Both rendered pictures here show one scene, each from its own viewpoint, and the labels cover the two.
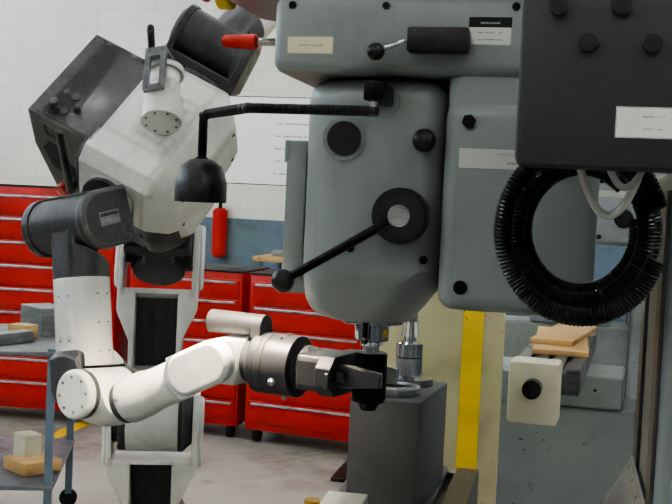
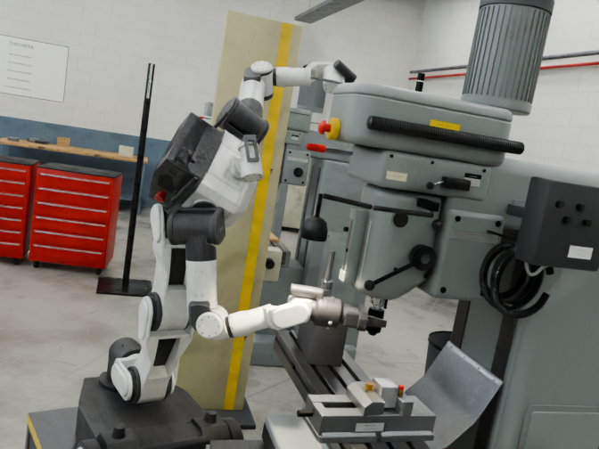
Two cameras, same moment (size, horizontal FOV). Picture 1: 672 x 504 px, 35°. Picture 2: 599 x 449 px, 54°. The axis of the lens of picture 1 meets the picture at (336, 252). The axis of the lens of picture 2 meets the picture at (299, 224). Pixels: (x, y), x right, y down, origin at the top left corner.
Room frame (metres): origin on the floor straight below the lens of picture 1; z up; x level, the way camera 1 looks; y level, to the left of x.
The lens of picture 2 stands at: (0.11, 1.01, 1.74)
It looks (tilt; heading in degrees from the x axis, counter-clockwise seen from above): 9 degrees down; 331
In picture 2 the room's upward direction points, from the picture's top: 9 degrees clockwise
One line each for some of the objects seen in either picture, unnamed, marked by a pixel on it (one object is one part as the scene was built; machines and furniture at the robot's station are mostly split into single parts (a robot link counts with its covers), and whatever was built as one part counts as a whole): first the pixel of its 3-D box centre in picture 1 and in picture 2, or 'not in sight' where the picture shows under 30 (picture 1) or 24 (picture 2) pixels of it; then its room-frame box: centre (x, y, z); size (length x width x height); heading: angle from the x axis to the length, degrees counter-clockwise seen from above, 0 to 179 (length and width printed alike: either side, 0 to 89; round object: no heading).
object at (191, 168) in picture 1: (201, 179); (315, 227); (1.48, 0.19, 1.49); 0.07 x 0.07 x 0.06
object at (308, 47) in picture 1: (416, 48); (416, 171); (1.45, -0.10, 1.68); 0.34 x 0.24 x 0.10; 78
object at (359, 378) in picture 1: (359, 379); (375, 322); (1.44, -0.04, 1.23); 0.06 x 0.02 x 0.03; 63
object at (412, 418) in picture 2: not in sight; (371, 409); (1.33, 0.01, 1.02); 0.35 x 0.15 x 0.11; 81
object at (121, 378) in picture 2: not in sight; (143, 378); (2.30, 0.37, 0.68); 0.21 x 0.20 x 0.13; 6
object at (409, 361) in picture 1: (408, 362); (324, 289); (1.89, -0.14, 1.19); 0.05 x 0.05 x 0.06
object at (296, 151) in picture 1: (299, 216); (353, 245); (1.49, 0.05, 1.44); 0.04 x 0.04 x 0.21; 78
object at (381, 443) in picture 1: (398, 437); (322, 327); (1.84, -0.12, 1.06); 0.22 x 0.12 x 0.20; 163
